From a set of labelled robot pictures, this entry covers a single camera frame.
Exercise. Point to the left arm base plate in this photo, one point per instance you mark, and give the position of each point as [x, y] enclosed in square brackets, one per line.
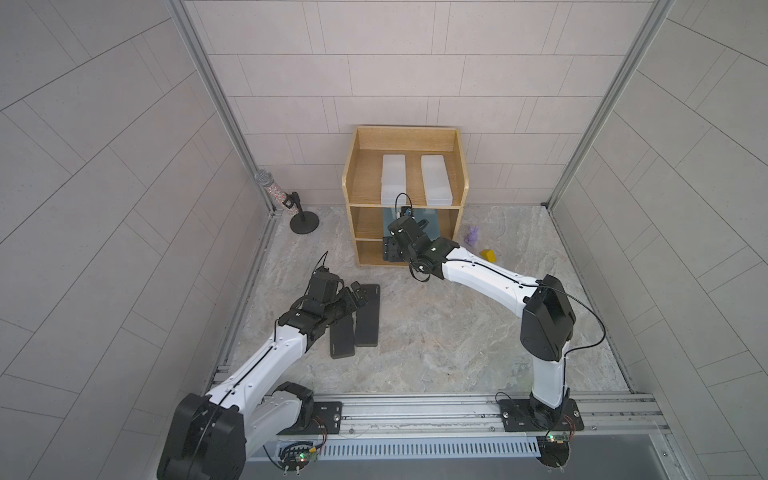
[324, 417]

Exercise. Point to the purple toy figure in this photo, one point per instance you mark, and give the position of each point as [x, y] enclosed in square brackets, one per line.
[472, 235]

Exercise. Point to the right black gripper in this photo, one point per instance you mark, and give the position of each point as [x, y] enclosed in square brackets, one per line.
[391, 245]

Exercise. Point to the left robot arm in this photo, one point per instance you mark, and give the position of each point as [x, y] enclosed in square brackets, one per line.
[212, 436]

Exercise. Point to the black round stand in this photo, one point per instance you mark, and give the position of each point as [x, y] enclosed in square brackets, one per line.
[303, 222]

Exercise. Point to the black pencil case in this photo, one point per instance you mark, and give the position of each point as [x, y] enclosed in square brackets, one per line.
[342, 338]
[368, 318]

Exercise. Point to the teal pencil case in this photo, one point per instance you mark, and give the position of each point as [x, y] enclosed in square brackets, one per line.
[432, 222]
[391, 222]

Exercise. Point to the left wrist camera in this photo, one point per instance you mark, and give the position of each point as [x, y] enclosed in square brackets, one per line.
[324, 285]

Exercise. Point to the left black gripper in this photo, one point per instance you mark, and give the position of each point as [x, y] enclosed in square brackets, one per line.
[350, 304]

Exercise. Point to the clear tube with beads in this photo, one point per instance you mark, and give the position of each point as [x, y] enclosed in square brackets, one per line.
[279, 197]

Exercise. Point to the circuit board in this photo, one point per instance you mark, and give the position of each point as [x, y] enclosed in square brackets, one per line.
[554, 453]
[298, 455]

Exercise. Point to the aluminium mounting rail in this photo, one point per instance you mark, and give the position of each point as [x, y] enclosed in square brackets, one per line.
[477, 415]

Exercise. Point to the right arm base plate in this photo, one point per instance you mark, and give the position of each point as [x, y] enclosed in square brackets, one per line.
[530, 415]

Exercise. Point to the yellow toy block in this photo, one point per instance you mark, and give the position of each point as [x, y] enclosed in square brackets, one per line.
[488, 255]

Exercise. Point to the clear white pencil case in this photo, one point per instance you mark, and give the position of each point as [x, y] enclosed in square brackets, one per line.
[436, 184]
[393, 178]

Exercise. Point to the left circuit board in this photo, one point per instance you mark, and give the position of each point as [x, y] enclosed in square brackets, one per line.
[298, 455]

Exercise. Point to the right circuit board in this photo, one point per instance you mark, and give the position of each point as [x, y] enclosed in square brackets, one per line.
[554, 453]

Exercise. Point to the wooden three-tier shelf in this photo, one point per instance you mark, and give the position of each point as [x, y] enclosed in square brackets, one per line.
[361, 183]

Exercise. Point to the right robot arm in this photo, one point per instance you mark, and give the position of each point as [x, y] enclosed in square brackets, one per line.
[542, 305]

